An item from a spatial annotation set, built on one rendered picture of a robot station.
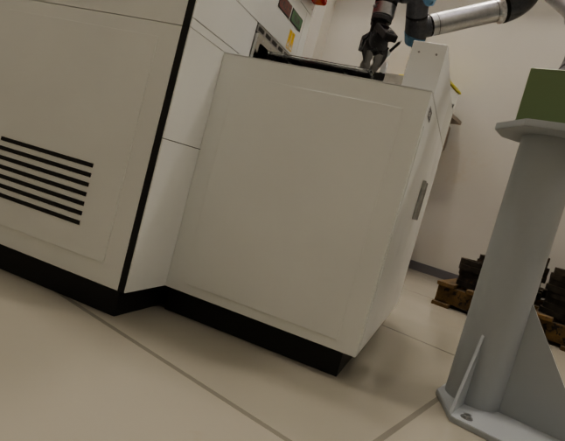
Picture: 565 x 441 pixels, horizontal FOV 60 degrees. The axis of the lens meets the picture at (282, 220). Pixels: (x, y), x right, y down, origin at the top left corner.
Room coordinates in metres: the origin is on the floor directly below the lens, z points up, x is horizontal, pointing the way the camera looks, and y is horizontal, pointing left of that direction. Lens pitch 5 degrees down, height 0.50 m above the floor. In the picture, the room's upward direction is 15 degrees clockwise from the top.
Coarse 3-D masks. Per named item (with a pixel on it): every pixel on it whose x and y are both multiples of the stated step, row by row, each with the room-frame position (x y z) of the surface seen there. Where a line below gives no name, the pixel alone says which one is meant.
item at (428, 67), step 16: (416, 48) 1.40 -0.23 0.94; (432, 48) 1.38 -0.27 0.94; (448, 48) 1.39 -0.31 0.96; (416, 64) 1.39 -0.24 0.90; (432, 64) 1.38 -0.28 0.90; (448, 64) 1.50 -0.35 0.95; (416, 80) 1.39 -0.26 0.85; (432, 80) 1.38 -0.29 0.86; (448, 80) 1.63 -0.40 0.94; (448, 96) 1.79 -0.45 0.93
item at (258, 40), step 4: (256, 32) 1.68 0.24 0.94; (256, 36) 1.67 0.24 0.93; (260, 36) 1.69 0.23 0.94; (256, 40) 1.67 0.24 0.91; (260, 40) 1.69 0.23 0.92; (264, 40) 1.72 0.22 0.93; (252, 44) 1.68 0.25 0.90; (256, 44) 1.68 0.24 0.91; (260, 44) 1.71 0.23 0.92; (264, 44) 1.73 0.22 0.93; (268, 44) 1.75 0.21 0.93; (252, 48) 1.67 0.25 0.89; (256, 48) 1.68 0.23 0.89; (264, 48) 1.75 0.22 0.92; (268, 48) 1.76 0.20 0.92; (272, 48) 1.80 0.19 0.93; (252, 52) 1.67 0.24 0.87; (256, 52) 1.69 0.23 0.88; (252, 56) 1.67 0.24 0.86; (256, 56) 1.70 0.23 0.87; (272, 56) 1.84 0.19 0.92; (276, 60) 1.89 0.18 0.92
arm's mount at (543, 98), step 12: (540, 72) 1.43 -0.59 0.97; (552, 72) 1.41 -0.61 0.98; (564, 72) 1.39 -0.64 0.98; (528, 84) 1.44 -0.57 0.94; (540, 84) 1.42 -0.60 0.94; (552, 84) 1.41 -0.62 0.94; (564, 84) 1.39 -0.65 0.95; (528, 96) 1.44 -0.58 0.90; (540, 96) 1.42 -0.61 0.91; (552, 96) 1.40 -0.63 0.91; (564, 96) 1.38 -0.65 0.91; (528, 108) 1.43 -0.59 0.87; (540, 108) 1.41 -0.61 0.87; (552, 108) 1.39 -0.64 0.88; (564, 108) 1.38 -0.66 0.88; (552, 120) 1.39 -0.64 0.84; (564, 120) 1.37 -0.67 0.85
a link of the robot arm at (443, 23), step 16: (496, 0) 1.80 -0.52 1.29; (512, 0) 1.78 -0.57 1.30; (528, 0) 1.76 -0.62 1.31; (432, 16) 1.77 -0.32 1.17; (448, 16) 1.77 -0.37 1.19; (464, 16) 1.77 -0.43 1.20; (480, 16) 1.78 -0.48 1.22; (496, 16) 1.79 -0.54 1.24; (512, 16) 1.80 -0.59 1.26; (416, 32) 1.76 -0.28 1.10; (432, 32) 1.78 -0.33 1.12
